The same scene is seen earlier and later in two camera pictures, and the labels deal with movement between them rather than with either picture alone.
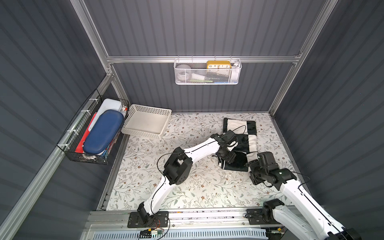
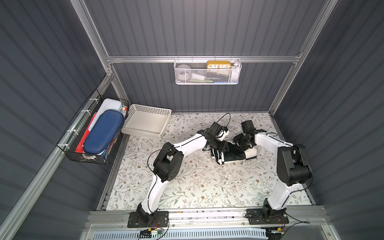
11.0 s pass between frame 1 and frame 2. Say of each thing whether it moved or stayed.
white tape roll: stayed
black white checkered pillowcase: moved
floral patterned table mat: stayed
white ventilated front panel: stayed
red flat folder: stayed
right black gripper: moved
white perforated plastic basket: stayed
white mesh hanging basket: stayed
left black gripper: moved
